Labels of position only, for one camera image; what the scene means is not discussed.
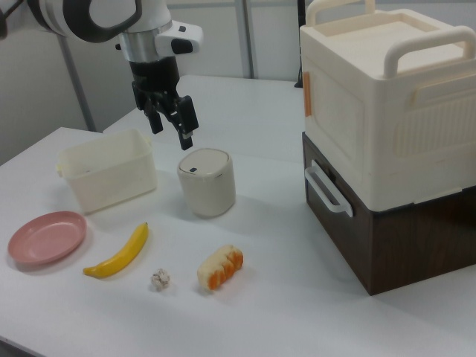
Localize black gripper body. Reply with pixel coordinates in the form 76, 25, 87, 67
129, 55, 187, 113

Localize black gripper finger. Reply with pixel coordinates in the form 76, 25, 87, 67
147, 106, 165, 135
167, 95, 199, 151

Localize beige push-lid trash can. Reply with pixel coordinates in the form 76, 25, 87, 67
176, 147, 237, 219

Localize translucent white plastic bin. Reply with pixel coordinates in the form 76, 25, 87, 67
55, 128, 158, 215

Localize yellow toy banana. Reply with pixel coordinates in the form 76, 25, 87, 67
82, 222, 149, 278

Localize toy bread with orange crust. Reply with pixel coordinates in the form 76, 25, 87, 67
196, 244, 245, 295

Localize crumpled paper ball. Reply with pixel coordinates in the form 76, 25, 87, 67
149, 268, 171, 292

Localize pink plastic plate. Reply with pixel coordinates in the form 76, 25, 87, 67
7, 210, 89, 266

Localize cream plastic microwave box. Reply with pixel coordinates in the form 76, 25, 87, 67
299, 0, 476, 213

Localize dark brown wooden cabinet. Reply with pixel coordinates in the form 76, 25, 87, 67
301, 132, 476, 297

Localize black hanging cable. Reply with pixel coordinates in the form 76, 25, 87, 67
295, 0, 308, 89

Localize white cabinet drawer handle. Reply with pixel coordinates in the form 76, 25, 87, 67
304, 159, 354, 216

